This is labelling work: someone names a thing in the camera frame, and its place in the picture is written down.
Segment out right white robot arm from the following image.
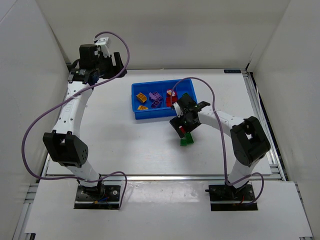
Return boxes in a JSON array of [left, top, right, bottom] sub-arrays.
[[169, 93, 271, 192]]

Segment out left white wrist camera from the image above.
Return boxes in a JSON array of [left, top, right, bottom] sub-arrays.
[[94, 37, 111, 58]]

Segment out right blue table label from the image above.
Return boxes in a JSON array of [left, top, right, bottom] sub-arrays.
[[223, 69, 242, 74]]

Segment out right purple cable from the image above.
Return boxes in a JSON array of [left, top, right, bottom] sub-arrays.
[[170, 76, 265, 206]]

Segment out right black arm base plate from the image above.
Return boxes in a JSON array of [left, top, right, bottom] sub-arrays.
[[205, 184, 258, 212]]

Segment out red half-round lego brick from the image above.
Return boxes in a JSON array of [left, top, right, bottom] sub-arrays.
[[166, 99, 174, 107]]

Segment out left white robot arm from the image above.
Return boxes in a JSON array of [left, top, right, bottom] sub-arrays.
[[42, 39, 123, 192]]

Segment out green lego brick small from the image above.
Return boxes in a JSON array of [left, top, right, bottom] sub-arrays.
[[180, 138, 188, 147]]

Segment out blue divided plastic bin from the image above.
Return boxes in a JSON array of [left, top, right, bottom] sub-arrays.
[[131, 78, 198, 121]]

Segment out purple lego brick studs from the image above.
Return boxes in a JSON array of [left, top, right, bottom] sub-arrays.
[[151, 99, 162, 109]]

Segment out red oval lego brick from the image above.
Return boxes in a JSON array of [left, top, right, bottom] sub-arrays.
[[166, 89, 177, 97]]

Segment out purple cable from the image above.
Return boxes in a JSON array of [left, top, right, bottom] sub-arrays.
[[170, 76, 265, 206], [21, 31, 130, 210]]

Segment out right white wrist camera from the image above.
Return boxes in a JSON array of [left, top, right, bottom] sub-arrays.
[[172, 102, 184, 118]]

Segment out red long lego brick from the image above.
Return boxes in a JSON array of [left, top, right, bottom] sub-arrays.
[[166, 96, 178, 103]]

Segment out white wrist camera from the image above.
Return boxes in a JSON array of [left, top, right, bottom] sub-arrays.
[[172, 102, 184, 118], [94, 37, 111, 58]]

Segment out yellow lego brick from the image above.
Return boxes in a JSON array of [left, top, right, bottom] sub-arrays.
[[137, 105, 148, 111], [136, 92, 147, 104]]

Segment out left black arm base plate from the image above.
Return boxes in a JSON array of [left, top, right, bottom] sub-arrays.
[[73, 181, 122, 210]]

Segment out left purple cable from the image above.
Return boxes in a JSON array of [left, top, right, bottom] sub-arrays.
[[21, 31, 130, 210]]

